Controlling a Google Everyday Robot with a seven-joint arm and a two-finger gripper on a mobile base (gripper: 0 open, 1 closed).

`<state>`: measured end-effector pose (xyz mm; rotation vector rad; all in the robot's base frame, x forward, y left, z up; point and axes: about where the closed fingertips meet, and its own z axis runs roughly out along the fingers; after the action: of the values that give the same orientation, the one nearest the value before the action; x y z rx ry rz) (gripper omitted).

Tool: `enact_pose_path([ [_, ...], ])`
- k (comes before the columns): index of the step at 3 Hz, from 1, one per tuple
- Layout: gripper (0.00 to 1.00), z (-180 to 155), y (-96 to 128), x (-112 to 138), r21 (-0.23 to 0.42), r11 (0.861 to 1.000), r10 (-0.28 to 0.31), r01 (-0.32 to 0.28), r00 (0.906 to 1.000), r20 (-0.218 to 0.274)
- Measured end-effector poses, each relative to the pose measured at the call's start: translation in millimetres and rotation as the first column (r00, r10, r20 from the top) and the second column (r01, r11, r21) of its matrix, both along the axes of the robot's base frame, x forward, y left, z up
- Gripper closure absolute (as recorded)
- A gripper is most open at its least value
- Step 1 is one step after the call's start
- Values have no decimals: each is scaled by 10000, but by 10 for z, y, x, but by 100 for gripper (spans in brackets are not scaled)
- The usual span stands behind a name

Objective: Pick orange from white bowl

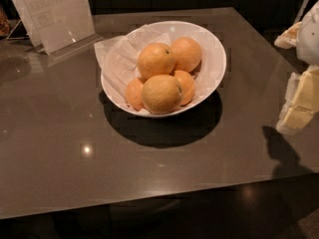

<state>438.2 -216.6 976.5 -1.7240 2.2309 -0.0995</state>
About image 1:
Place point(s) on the white paper liner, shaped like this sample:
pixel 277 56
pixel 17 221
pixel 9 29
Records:
pixel 117 57

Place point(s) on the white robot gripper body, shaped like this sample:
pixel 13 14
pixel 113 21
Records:
pixel 309 37

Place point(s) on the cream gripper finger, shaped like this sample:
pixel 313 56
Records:
pixel 301 101
pixel 288 39

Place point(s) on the brown object at left edge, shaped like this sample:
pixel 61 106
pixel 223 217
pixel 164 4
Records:
pixel 5 27

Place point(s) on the front yellowish orange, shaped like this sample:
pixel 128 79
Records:
pixel 162 94

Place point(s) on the white ceramic bowl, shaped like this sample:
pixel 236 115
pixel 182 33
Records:
pixel 208 75

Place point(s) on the clear acrylic sign holder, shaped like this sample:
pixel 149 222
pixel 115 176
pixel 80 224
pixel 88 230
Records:
pixel 57 27

